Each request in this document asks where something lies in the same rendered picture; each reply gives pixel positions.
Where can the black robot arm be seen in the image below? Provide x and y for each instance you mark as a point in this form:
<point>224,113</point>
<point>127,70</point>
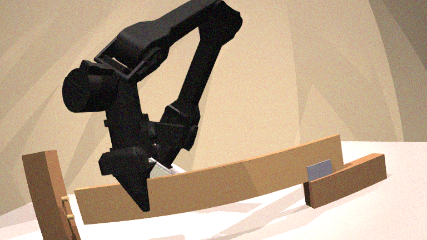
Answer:
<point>108,85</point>

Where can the long brown wooden rail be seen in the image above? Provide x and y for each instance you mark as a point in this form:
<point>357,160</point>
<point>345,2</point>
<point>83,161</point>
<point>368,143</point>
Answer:
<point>210,187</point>

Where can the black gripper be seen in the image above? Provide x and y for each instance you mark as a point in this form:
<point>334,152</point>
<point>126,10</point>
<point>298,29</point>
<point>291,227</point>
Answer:
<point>128,160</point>

